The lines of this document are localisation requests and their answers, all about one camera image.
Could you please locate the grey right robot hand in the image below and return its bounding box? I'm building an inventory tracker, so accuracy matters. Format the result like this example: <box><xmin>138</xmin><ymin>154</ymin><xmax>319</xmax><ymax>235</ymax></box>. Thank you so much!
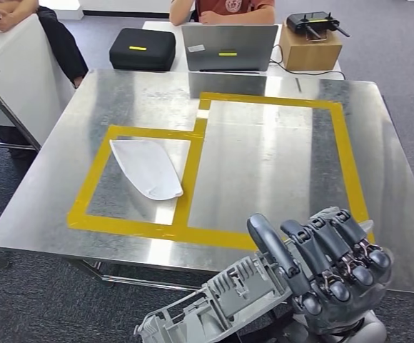
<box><xmin>247</xmin><ymin>207</ymin><xmax>394</xmax><ymax>334</ymax></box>

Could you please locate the grey plastic wheel hubcap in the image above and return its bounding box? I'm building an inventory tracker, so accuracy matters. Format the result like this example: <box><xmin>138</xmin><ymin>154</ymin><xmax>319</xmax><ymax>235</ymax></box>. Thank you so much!
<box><xmin>134</xmin><ymin>219</ymin><xmax>375</xmax><ymax>343</ymax></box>

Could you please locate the steel workbench table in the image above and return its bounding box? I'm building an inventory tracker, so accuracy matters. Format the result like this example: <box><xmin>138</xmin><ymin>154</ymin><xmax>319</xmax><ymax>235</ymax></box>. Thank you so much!
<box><xmin>0</xmin><ymin>68</ymin><xmax>414</xmax><ymax>297</ymax></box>

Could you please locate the white curved plastic part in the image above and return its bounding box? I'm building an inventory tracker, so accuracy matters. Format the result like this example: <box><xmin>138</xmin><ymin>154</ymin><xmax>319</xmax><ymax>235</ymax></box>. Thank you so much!
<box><xmin>109</xmin><ymin>138</ymin><xmax>184</xmax><ymax>202</ymax></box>

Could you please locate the brown cardboard box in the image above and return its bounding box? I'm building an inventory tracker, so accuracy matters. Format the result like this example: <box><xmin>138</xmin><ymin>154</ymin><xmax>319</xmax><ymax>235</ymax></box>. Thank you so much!
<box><xmin>279</xmin><ymin>24</ymin><xmax>343</xmax><ymax>72</ymax></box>

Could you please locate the black remote controller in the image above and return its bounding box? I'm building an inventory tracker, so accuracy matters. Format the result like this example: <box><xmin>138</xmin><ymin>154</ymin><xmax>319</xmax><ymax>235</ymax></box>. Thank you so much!
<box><xmin>286</xmin><ymin>11</ymin><xmax>351</xmax><ymax>41</ymax></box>

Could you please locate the grey laptop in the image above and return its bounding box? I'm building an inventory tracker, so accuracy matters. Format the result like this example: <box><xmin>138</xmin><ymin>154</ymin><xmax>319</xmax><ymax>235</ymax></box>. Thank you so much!
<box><xmin>181</xmin><ymin>24</ymin><xmax>279</xmax><ymax>74</ymax></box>

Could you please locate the person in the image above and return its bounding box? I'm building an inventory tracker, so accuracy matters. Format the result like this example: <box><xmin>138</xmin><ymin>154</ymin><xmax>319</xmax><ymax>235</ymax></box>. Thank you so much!
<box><xmin>169</xmin><ymin>0</ymin><xmax>275</xmax><ymax>27</ymax></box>
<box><xmin>0</xmin><ymin>0</ymin><xmax>89</xmax><ymax>89</ymax></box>

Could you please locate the black zip carry case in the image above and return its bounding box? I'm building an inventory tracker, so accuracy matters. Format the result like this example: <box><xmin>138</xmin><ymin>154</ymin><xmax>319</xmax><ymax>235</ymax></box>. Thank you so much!
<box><xmin>109</xmin><ymin>27</ymin><xmax>176</xmax><ymax>73</ymax></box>

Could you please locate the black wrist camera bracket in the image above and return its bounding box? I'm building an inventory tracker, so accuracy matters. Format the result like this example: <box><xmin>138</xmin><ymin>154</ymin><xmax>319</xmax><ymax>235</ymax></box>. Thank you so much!
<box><xmin>228</xmin><ymin>312</ymin><xmax>301</xmax><ymax>343</ymax></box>

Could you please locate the black cable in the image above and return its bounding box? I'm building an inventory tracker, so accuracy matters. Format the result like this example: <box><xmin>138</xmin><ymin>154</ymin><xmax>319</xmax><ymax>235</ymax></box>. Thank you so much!
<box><xmin>269</xmin><ymin>44</ymin><xmax>347</xmax><ymax>81</ymax></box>

